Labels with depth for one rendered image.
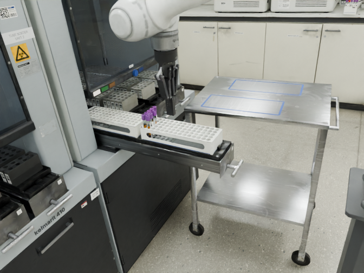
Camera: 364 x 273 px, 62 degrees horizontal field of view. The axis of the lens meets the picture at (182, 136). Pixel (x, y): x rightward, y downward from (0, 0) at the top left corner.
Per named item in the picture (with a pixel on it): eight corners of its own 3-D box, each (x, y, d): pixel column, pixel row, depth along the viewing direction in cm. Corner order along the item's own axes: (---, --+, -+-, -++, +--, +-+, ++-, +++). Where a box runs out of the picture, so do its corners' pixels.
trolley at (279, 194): (188, 234, 179) (177, 107, 138) (213, 187, 215) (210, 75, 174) (310, 270, 154) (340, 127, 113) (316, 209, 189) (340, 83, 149)
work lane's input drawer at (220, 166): (76, 142, 135) (70, 123, 130) (97, 128, 145) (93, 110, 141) (232, 182, 103) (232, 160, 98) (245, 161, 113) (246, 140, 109)
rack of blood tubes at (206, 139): (141, 141, 117) (138, 127, 114) (155, 130, 125) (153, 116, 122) (212, 157, 104) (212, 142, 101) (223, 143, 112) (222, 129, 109)
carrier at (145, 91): (152, 92, 157) (151, 81, 154) (156, 92, 156) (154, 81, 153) (139, 101, 148) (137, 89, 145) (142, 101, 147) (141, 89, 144)
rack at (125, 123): (81, 128, 131) (77, 115, 128) (97, 118, 139) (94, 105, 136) (137, 140, 118) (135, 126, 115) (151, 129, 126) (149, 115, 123)
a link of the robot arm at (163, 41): (183, 27, 97) (184, 46, 100) (158, 26, 101) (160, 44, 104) (169, 33, 90) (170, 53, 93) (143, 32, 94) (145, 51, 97)
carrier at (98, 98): (112, 100, 152) (110, 89, 149) (116, 100, 151) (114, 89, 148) (97, 109, 143) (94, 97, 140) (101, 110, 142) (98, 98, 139)
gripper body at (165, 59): (168, 52, 93) (171, 81, 98) (181, 45, 100) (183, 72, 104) (148, 50, 97) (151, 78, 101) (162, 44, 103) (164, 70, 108)
